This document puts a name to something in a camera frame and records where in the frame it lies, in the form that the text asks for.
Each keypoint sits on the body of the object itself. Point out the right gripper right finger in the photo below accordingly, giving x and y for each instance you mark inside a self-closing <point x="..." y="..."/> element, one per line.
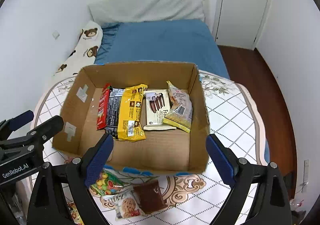
<point x="271" y="203"/>

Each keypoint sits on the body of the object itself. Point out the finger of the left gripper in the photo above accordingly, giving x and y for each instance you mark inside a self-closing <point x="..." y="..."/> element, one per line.
<point x="13" y="124"/>
<point x="40" y="134"/>

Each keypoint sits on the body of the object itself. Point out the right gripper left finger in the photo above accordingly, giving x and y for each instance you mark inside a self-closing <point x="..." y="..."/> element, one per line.
<point x="48" y="204"/>

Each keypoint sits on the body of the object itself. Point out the brown snack packet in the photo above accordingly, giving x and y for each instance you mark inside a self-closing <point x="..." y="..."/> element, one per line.
<point x="150" y="196"/>

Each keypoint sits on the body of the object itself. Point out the orange panda snack packet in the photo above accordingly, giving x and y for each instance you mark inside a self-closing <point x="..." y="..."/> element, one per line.
<point x="74" y="213"/>

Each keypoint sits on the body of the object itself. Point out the colourful candy packet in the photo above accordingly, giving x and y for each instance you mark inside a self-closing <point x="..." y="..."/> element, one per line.
<point x="110" y="182"/>

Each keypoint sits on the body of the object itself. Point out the white cookie packet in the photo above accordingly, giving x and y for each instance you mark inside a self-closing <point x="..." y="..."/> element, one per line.
<point x="125" y="203"/>

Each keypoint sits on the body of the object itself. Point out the red snack packet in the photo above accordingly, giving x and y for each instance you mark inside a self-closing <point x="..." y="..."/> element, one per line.
<point x="102" y="107"/>

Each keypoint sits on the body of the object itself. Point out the floral white tablecloth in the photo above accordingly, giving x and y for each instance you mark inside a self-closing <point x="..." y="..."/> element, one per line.
<point x="195" y="198"/>

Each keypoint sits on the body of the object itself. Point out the black snack packet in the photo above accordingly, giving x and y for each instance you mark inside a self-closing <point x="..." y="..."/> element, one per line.
<point x="113" y="108"/>

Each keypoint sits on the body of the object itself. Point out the yellow snack packet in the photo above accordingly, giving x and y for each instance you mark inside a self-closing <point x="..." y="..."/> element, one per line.
<point x="129" y="126"/>

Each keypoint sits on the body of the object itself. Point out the bear print white blanket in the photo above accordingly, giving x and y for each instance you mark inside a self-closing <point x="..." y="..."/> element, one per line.
<point x="84" y="53"/>

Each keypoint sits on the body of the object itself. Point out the cardboard box blue outside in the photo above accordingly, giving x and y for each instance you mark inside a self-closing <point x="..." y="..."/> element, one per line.
<point x="162" y="152"/>

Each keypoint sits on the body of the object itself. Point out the white Franzzi wafer packet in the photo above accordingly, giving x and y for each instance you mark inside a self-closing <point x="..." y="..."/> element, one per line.
<point x="157" y="107"/>

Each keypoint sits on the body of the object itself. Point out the pale yellow biscuit packet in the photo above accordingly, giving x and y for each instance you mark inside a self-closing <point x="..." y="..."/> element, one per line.
<point x="181" y="111"/>

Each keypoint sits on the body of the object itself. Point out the blue bed sheet mattress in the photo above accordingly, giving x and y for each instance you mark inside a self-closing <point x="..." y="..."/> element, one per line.
<point x="178" y="40"/>

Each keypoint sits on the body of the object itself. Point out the white pillow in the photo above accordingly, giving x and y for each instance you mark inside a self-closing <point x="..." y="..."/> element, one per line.
<point x="108" y="11"/>

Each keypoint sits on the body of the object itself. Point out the white door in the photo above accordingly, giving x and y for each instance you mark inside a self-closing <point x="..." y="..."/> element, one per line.
<point x="238" y="23"/>

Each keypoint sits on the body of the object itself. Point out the white wall socket strip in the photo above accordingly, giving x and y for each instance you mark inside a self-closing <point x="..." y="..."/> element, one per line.
<point x="305" y="175"/>

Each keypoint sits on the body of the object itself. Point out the white wall switch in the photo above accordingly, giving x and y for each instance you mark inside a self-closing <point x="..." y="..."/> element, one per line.
<point x="55" y="35"/>

